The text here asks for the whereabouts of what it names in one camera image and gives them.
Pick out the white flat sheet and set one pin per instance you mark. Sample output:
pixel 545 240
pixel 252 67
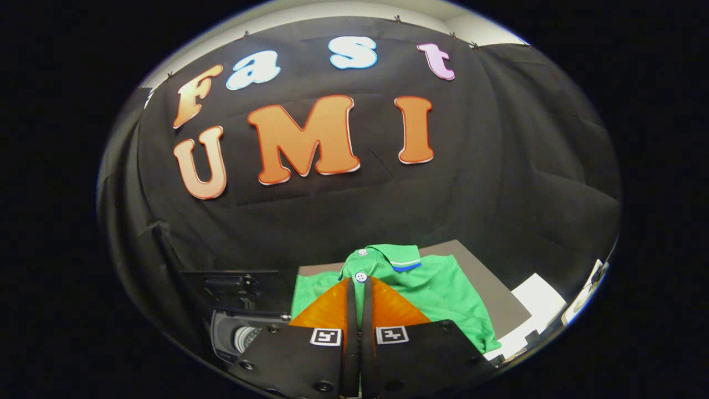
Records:
pixel 534 299

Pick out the dark translucent washing machine lid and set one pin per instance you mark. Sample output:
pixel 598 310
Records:
pixel 194 288

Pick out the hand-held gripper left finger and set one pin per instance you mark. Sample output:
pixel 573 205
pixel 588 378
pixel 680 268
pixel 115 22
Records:
pixel 352 343

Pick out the grey washing machine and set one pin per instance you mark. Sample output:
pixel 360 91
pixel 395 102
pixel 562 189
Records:
pixel 243 338

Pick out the green polo shirt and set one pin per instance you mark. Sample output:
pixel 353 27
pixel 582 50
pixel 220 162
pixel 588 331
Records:
pixel 443 288

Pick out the white metal frame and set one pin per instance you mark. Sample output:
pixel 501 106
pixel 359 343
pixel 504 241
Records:
pixel 587 293

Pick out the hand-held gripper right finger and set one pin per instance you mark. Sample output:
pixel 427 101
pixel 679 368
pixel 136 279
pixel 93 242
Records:
pixel 369 343

